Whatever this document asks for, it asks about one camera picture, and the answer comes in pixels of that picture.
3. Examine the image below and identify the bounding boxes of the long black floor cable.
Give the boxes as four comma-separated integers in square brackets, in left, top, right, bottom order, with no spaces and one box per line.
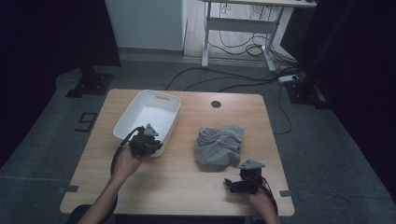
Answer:
[163,66,281,93]

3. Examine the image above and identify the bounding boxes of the white metal desk frame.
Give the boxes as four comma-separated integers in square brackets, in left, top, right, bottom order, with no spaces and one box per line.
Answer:
[199,0,318,74]

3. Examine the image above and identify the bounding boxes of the white plastic basket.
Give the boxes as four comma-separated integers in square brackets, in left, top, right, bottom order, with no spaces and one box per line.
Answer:
[112,89,182,158]

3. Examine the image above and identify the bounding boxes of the left hand-held gripper black cable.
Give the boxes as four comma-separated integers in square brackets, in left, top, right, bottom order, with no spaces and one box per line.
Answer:
[108,125,148,217]

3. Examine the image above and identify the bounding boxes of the dark curtain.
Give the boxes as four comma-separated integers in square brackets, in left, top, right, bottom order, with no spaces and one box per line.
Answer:
[0,0,122,169]
[297,0,396,202]

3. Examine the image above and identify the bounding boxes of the grey shorts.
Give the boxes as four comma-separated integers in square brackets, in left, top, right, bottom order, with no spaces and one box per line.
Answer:
[193,124,246,169]

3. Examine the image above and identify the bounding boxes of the person's dark clothing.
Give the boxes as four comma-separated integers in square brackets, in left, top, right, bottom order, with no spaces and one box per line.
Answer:
[64,204,92,224]

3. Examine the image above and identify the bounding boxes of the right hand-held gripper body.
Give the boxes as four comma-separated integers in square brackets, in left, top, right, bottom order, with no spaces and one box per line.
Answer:
[237,159,267,194]

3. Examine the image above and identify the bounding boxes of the person's right hand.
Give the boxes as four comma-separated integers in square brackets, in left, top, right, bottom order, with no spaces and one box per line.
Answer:
[247,186,277,216]

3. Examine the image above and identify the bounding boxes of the right hand-held gripper black cable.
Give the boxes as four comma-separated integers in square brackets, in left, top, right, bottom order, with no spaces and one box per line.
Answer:
[248,175,278,216]

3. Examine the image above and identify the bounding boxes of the hand-held gripper black cable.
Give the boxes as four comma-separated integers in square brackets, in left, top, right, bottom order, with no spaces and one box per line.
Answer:
[248,175,278,216]
[108,125,148,217]

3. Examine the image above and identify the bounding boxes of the black stand base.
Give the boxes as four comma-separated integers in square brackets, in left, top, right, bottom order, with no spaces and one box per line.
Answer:
[65,64,114,99]
[284,74,332,110]

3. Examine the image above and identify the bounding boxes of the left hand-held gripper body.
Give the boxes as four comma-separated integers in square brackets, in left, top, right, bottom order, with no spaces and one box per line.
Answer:
[127,123,162,158]

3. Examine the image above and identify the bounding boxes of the person's left hand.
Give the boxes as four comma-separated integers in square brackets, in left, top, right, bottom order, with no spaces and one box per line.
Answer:
[112,144,145,181]

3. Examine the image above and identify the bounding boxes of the black looped floor cable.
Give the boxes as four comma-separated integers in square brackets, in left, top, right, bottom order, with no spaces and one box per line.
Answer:
[273,83,293,135]

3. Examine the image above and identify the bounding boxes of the tangle of black cables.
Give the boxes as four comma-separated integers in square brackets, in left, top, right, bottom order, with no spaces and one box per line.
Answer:
[207,29,300,68]

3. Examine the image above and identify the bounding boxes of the white power strip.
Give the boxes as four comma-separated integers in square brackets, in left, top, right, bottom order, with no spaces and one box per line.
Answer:
[277,74,300,84]

